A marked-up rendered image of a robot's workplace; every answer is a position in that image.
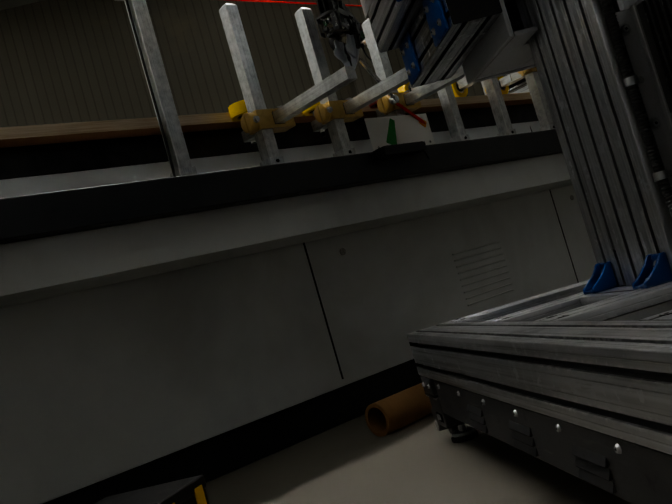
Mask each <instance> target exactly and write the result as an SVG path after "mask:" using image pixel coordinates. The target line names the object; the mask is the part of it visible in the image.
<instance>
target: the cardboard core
mask: <svg viewBox="0 0 672 504"><path fill-rule="evenodd" d="M431 408H432V406H431V402H430V399H429V397H428V396H426V394H425V391H424V388H423V386H422V383H419V384H417V385H415V386H412V387H410V388H408V389H405V390H403V391H401V392H398V393H396V394H393V395H391V396H389V397H386V398H384V399H382V400H379V401H377V402H375V403H372V404H370V405H368V406H367V408H366V410H365V420H366V423H367V426H368V428H369V429H370V430H371V432H372V433H373V434H375V435H376V436H379V437H381V436H385V435H388V434H390V433H392V432H394V431H396V430H398V429H400V428H402V427H405V426H407V425H409V424H411V423H413V422H415V421H417V420H419V419H422V418H424V417H426V416H428V415H430V414H432V412H431Z"/></svg>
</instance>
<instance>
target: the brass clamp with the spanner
mask: <svg viewBox="0 0 672 504"><path fill-rule="evenodd" d="M407 93H409V92H398V93H392V94H393V95H397V96H398V97H399V103H400V104H401V105H403V106H404V107H406V108H407V109H408V110H410V111H411V112H413V111H415V110H417V109H419V108H421V107H422V106H421V103H420V101H419V102H417V103H415V104H412V105H406V101H405V98H404V95H405V94H407ZM389 98H390V96H389V95H385V96H384V97H382V98H380V99H378V101H377V107H378V110H379V111H380V112H381V113H384V115H388V114H389V113H391V112H393V111H395V110H401V108H400V107H399V106H397V105H396V104H395V105H392V104H391V103H390V102H389Z"/></svg>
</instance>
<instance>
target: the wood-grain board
mask: <svg viewBox="0 0 672 504"><path fill-rule="evenodd" d="M502 95H503V98H504V101H505V105H506V106H510V105H522V104H533V102H532V98H531V95H530V92H526V93H511V94H502ZM455 98H456V102H457V105H458V108H459V110H462V109H474V108H486V107H491V106H490V103H489V99H488V96H487V95H481V96H466V97H455ZM420 103H421V106H422V107H421V108H419V109H417V110H415V111H413V113H414V114H415V113H427V112H438V111H443V109H442V106H441V103H440V100H439V98H436V99H422V100H421V101H420ZM377 109H378V108H375V109H371V108H370V107H369V105H368V106H366V107H364V108H362V112H363V115H364V116H363V117H361V118H367V117H377V114H376V110H377ZM178 118H179V121H180V125H181V129H182V132H183V133H187V132H199V131H211V130H223V129H235V128H241V121H232V120H231V117H230V113H229V112H226V113H211V114H196V115H181V116H178ZM315 119H316V118H315V117H313V115H312V116H304V115H303V113H302V112H301V113H300V114H298V115H296V116H295V117H294V121H295V123H307V122H312V121H314V120H315ZM151 135H161V131H160V127H159V124H158V120H157V117H151V118H136V119H121V120H106V121H91V122H75V123H60V124H45V125H30V126H15V127H0V148H8V147H20V146H32V145H44V144H55V143H67V142H79V141H91V140H103V139H115V138H127V137H139V136H151Z"/></svg>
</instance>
